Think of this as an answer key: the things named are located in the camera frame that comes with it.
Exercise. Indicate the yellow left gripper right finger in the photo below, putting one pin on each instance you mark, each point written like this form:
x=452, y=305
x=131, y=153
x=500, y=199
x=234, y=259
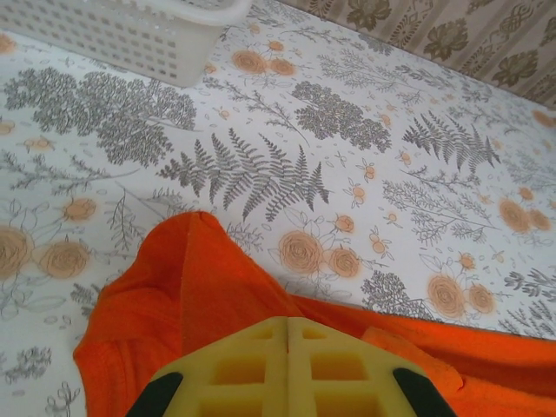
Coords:
x=334, y=382

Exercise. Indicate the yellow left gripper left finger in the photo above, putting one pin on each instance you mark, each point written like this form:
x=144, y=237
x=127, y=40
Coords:
x=243, y=382

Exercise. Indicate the orange t-shirt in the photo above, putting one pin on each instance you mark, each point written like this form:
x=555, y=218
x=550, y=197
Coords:
x=208, y=282

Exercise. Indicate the white plastic mesh basket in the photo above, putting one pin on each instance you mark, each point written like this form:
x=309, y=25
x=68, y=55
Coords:
x=130, y=39

